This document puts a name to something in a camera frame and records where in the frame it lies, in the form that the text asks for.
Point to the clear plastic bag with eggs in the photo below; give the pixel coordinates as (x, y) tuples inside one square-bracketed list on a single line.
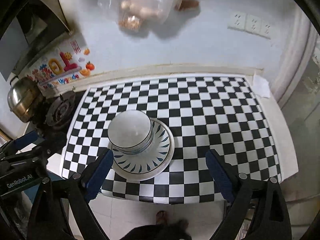
[(131, 14)]

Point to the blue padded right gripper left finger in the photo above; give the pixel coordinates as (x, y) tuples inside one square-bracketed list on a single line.
[(94, 175)]

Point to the person's dark clothing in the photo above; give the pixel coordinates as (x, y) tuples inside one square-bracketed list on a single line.
[(160, 231)]

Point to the black gas stove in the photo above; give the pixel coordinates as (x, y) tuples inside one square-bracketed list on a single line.
[(53, 118)]

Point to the colourful wall sticker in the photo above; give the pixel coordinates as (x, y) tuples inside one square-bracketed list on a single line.
[(68, 62)]

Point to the white crumpled tissue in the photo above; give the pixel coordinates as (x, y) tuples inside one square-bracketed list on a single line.
[(261, 86)]

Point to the white bowl blue rim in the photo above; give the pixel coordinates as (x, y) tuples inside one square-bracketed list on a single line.
[(130, 132)]

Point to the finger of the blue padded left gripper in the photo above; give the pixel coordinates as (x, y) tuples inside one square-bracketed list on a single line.
[(26, 139)]

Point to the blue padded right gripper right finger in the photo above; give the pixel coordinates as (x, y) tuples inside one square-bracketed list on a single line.
[(228, 180)]

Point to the glass sliding door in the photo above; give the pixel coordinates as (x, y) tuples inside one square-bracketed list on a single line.
[(302, 115)]

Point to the triple white wall socket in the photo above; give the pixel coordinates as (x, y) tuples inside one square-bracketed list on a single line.
[(251, 24)]

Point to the blue striped white plate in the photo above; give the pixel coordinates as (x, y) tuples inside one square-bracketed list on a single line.
[(150, 154)]

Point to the black range hood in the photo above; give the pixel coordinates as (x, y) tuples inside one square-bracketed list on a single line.
[(39, 25)]

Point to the person's foot in sandal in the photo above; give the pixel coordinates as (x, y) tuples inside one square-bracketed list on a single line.
[(161, 218)]

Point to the black white checkered mat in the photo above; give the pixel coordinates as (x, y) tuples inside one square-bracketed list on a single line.
[(195, 114)]

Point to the plastic bag with red food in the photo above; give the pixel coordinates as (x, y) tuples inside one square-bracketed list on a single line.
[(184, 5)]

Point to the stainless steel pot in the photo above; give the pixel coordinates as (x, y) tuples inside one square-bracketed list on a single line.
[(24, 97)]

